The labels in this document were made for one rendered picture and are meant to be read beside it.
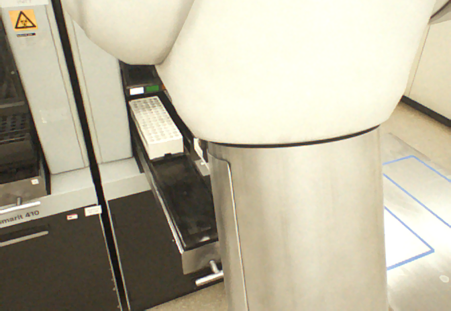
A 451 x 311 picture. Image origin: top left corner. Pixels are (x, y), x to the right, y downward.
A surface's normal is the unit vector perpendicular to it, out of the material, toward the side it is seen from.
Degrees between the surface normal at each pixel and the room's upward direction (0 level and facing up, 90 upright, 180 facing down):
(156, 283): 90
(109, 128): 90
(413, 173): 0
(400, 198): 0
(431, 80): 90
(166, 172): 0
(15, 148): 90
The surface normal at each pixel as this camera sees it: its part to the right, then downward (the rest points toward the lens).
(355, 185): 0.47, 0.13
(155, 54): 0.13, 0.98
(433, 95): -0.92, 0.20
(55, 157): 0.40, 0.50
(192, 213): 0.01, -0.84
